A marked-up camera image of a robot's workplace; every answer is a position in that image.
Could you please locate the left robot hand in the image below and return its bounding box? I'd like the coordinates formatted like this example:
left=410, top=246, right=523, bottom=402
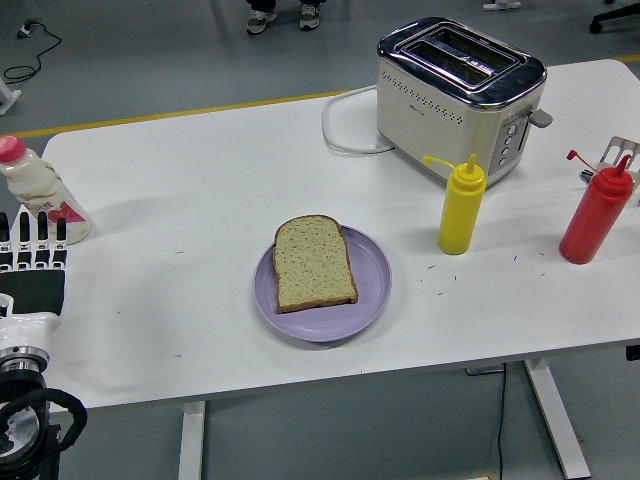
left=0, top=210, right=69, bottom=357

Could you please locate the yellow squeeze bottle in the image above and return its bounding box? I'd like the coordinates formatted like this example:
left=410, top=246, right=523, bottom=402
left=422, top=153, right=488, bottom=257

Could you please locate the slice of bread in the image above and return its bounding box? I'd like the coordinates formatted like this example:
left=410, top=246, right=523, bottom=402
left=272, top=214, right=360, bottom=315

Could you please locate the milk bottle with pink cap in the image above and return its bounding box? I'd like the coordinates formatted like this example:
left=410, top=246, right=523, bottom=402
left=0, top=135, right=95, bottom=247

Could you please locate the white table leg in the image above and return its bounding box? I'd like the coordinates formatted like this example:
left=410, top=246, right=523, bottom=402
left=177, top=399, right=208, bottom=480
left=523, top=358, right=594, bottom=479

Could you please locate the white stand base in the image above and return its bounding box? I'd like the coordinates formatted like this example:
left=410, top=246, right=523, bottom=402
left=0, top=79, right=24, bottom=117

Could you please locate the purple plate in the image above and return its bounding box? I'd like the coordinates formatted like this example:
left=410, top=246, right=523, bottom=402
left=253, top=224, right=394, bottom=345

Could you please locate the grey sneaker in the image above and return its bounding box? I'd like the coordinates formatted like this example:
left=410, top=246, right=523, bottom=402
left=246, top=9, right=279, bottom=36
left=298, top=3, right=322, bottom=32

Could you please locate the cream and chrome toaster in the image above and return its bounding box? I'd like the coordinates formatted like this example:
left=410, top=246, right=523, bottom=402
left=375, top=16, right=555, bottom=191

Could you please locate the red squeeze bottle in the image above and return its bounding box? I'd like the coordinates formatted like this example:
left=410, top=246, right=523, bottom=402
left=558, top=148, right=636, bottom=266

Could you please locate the metal spatula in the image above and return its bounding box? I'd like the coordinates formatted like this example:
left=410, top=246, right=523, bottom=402
left=578, top=135, right=640, bottom=208

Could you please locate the black office chair base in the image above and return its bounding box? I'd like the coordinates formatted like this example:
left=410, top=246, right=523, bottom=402
left=588, top=0, right=640, bottom=35

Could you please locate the black floor cable with plug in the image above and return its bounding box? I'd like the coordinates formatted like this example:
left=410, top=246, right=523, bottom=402
left=3, top=18, right=63, bottom=82

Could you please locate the white toaster cord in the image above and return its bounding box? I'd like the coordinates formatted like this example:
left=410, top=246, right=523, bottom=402
left=321, top=84, right=397, bottom=156

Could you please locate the black cable under table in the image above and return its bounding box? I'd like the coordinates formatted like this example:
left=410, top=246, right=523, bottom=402
left=496, top=363, right=509, bottom=480

